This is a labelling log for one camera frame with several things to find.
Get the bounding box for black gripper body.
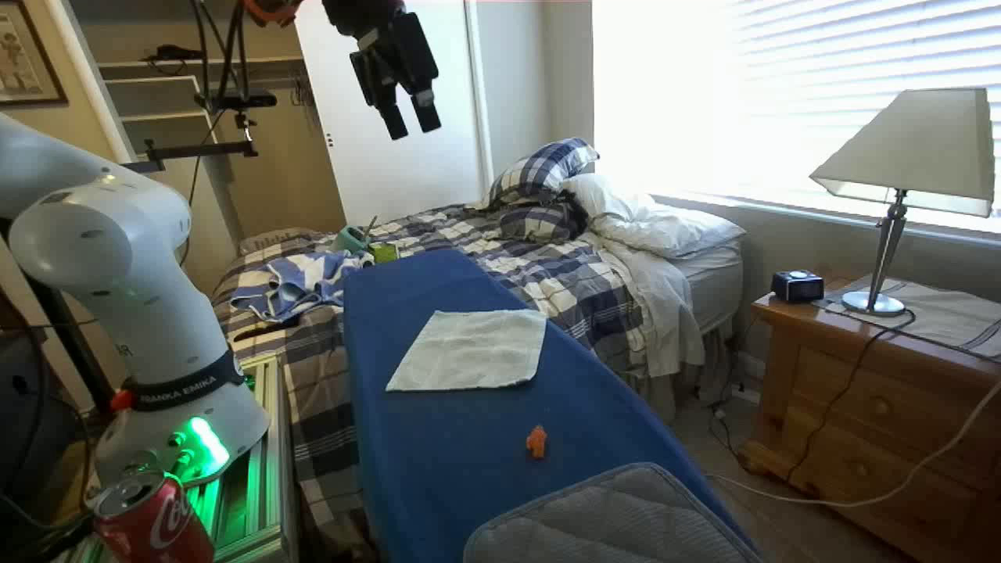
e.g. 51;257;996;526
320;0;440;106

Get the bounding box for white cloth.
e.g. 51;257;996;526
383;308;549;393

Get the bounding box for white door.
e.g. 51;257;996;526
293;0;495;228

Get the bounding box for blue plaid pillow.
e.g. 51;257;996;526
485;136;599;213

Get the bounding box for green object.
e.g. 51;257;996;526
339;222;400;267

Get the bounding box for blue and white garment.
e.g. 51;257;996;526
228;247;369;327

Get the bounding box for wooden closet shelf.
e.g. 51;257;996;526
96;50;308;161

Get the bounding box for white pillow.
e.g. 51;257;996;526
562;170;748;263

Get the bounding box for white bed sheet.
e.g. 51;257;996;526
581;231;714;384

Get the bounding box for white bed mattress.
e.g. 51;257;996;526
675;244;744;337

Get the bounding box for small orange object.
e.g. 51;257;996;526
522;423;549;462

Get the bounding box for blue ironing board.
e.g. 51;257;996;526
341;247;761;563

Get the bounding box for framed drawing picture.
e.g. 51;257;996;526
0;0;70;106

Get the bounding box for white window blinds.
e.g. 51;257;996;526
590;0;1001;239

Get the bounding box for black alarm clock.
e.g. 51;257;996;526
769;269;826;308

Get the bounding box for grey quilted pad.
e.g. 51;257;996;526
460;460;758;563

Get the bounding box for red soda can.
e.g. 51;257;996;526
87;476;215;563

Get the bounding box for table lamp with beige shade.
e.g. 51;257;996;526
807;86;997;318

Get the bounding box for wooden nightstand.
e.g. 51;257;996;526
742;275;1001;563

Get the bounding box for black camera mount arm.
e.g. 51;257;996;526
133;92;281;171

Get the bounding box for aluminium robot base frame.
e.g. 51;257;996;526
185;348;299;563

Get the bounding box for black lamp cable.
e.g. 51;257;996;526
785;308;919;488

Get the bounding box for white power cable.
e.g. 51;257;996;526
717;378;1001;512

